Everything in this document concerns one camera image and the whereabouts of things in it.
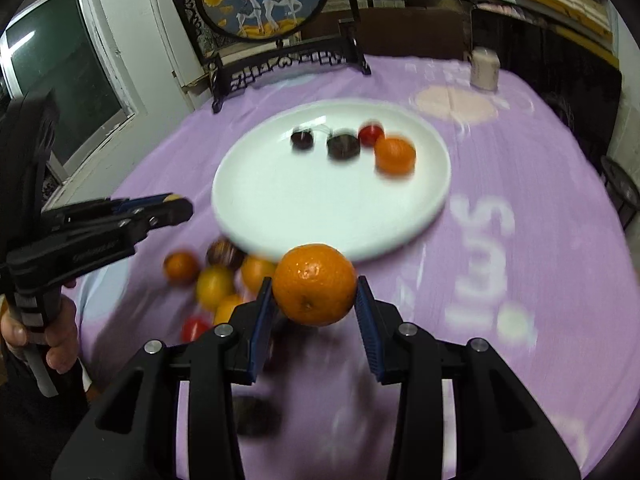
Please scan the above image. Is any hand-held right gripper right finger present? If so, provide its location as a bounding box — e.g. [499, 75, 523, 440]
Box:
[354, 275, 583, 480]

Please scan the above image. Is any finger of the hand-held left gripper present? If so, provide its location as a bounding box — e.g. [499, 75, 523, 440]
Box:
[42, 199, 194, 251]
[42, 192, 185, 217]

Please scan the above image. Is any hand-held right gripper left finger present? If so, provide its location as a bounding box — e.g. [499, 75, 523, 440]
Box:
[50, 277, 276, 480]

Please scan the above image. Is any large orange mandarin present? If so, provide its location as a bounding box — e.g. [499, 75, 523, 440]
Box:
[272, 243, 359, 327]

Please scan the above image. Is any white round plate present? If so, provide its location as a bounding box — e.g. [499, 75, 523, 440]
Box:
[211, 100, 452, 263]

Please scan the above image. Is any person's left hand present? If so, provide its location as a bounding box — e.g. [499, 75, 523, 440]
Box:
[0, 280, 81, 374]

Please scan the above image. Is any yellow round fruit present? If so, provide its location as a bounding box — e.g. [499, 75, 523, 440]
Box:
[195, 266, 236, 310]

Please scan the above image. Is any red cherry tomato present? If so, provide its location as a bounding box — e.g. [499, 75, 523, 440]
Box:
[357, 122, 385, 148]
[181, 316, 212, 343]

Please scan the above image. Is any window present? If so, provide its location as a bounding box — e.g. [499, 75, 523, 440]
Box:
[0, 0, 138, 196]

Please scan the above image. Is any purple printed tablecloth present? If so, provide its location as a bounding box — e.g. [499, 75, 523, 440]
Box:
[75, 54, 636, 480]

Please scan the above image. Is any round deer painting screen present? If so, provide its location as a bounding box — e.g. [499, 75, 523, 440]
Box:
[162, 0, 373, 114]

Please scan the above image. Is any white jar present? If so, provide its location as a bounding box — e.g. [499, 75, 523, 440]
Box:
[469, 46, 500, 92]

